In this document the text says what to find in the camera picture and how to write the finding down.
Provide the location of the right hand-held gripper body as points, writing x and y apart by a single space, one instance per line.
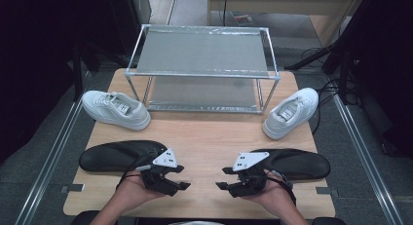
248 158

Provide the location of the white sneaker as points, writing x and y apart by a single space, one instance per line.
107 112
302 112

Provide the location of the metal shoe rack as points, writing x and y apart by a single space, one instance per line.
201 53

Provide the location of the person's right hand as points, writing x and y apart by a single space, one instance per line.
276 194

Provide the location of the grey table bracket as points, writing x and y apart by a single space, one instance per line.
73 188
324 190

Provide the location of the person's left hand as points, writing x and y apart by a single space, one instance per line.
133 192

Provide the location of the metal floor rail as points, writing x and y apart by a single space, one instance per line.
368 166
51 166

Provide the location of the dark curtain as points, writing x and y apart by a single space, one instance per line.
389 56
32 56

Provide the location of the black shoe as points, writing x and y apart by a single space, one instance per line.
110 157
298 165

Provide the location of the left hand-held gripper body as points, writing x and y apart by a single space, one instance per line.
165 160

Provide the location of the grey cabinet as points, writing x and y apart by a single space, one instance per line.
142 7

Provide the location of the dark book with red patch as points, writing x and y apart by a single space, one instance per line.
243 19

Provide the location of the wooden cabinet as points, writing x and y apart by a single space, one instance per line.
276 4

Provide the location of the black stand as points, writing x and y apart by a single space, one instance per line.
308 58
77 82

